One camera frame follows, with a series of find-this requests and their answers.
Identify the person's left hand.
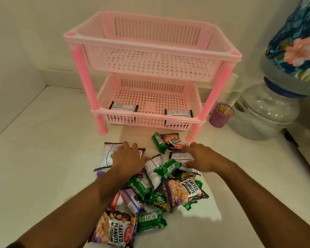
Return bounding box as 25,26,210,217
111,141,148,180

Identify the person's right hand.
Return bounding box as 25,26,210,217
182,142,227,174

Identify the small silver snack packet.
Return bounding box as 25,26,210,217
170,152,201,176

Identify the large silver snack packet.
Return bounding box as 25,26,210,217
94,142,146,172

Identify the person's left forearm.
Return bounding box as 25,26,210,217
6,172,136,248

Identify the person's right forearm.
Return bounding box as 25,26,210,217
217,161,310,248

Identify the pile of assorted snack packets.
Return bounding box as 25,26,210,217
88,132,210,248

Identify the black-edged silver packet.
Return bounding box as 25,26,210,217
164,109,193,127
107,101,139,124

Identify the purple toothpick holder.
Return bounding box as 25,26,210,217
209,103,235,128

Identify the bundle of wooden toothpicks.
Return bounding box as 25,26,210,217
216,104,234,117

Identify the stack of white paper cups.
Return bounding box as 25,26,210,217
217,73,240,106

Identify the clear plastic water jug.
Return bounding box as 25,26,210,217
227,77,307,141

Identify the pink two-tier plastic rack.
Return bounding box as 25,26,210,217
64,11,242,143

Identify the blue floral cloth cover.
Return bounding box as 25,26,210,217
265,0,310,85

